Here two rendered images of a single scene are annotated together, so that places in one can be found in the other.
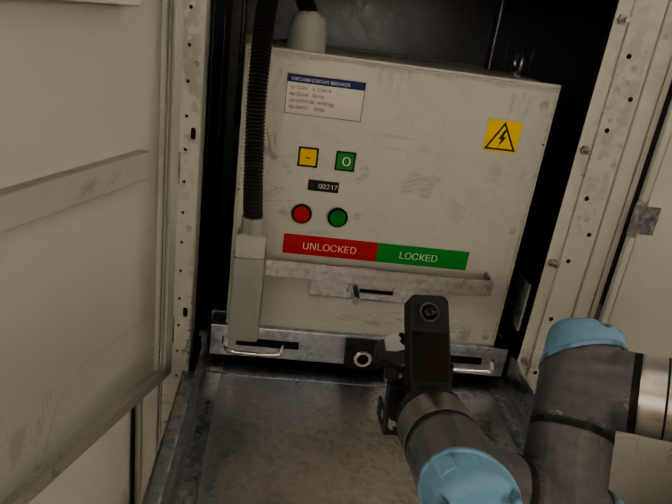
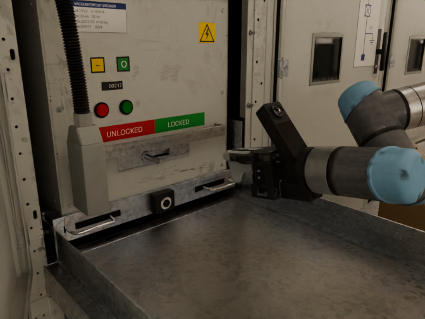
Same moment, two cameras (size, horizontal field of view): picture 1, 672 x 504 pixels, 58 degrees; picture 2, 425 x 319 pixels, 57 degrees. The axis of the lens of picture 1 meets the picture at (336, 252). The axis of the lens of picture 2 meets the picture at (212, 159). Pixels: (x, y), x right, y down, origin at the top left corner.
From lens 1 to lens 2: 0.42 m
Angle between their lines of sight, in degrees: 34
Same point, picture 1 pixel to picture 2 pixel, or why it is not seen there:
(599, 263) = (268, 99)
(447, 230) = (190, 100)
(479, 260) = (210, 116)
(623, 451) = not seen: hidden behind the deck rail
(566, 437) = (395, 135)
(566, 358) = (367, 102)
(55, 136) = not seen: outside the picture
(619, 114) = (261, 9)
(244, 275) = (92, 159)
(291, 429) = (159, 259)
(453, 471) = (395, 156)
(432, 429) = (348, 154)
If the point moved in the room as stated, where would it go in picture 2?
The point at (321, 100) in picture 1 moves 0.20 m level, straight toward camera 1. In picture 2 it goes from (98, 19) to (147, 14)
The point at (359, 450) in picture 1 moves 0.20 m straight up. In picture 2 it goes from (209, 250) to (209, 162)
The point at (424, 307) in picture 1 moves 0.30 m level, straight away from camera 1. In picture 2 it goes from (274, 109) to (201, 90)
